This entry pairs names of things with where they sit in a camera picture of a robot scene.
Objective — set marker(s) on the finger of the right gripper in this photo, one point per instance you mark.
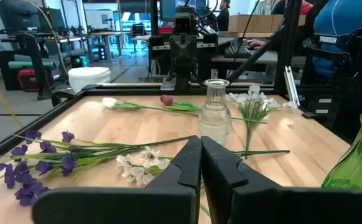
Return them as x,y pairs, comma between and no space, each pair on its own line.
187,81
179,81

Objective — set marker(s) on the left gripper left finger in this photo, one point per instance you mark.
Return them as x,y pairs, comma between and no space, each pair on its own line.
122,205

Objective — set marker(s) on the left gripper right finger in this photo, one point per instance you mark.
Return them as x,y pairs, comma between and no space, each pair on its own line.
293,207

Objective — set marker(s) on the red tulip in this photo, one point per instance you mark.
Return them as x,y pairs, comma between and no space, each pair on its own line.
166,99

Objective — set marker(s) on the white blossom spray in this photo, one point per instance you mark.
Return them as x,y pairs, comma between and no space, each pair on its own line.
254,102
148,157

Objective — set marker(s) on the purple flower spray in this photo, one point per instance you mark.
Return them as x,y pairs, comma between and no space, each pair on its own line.
28,193
67,136

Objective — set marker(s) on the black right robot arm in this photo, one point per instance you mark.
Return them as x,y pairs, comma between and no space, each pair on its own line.
207,59

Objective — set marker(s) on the clear cut-glass vase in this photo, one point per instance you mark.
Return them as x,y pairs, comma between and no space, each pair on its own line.
215,121

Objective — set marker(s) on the green glass vase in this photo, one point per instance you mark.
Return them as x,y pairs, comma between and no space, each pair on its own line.
361,161

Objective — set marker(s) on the person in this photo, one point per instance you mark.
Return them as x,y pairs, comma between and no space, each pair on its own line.
223,18
339,18

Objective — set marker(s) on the black keyboard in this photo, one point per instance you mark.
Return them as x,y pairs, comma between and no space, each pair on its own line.
237,52

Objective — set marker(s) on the cardboard box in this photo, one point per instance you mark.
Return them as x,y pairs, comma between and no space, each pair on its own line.
252,23

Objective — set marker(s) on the wooden desk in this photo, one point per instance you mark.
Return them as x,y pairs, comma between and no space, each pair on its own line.
106,33

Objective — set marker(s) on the grey desk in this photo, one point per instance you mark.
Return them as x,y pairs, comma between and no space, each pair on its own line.
268,58

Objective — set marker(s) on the white plastic bin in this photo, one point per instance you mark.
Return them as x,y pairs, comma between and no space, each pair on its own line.
89,79

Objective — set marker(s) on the black equipment stand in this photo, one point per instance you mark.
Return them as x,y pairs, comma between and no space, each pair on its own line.
39,62

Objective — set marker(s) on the green rolled mat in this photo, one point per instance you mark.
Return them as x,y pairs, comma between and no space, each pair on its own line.
31,64

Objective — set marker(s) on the red tool case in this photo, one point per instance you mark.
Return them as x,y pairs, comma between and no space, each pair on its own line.
27,80

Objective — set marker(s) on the black monitor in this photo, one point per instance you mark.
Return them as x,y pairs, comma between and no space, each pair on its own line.
16,15

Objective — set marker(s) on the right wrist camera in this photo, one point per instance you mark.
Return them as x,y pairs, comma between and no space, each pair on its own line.
184,23

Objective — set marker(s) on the black aluminium rig frame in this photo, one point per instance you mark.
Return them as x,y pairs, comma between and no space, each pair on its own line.
122,91

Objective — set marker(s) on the silver metal bracket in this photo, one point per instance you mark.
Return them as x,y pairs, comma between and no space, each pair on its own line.
291,87

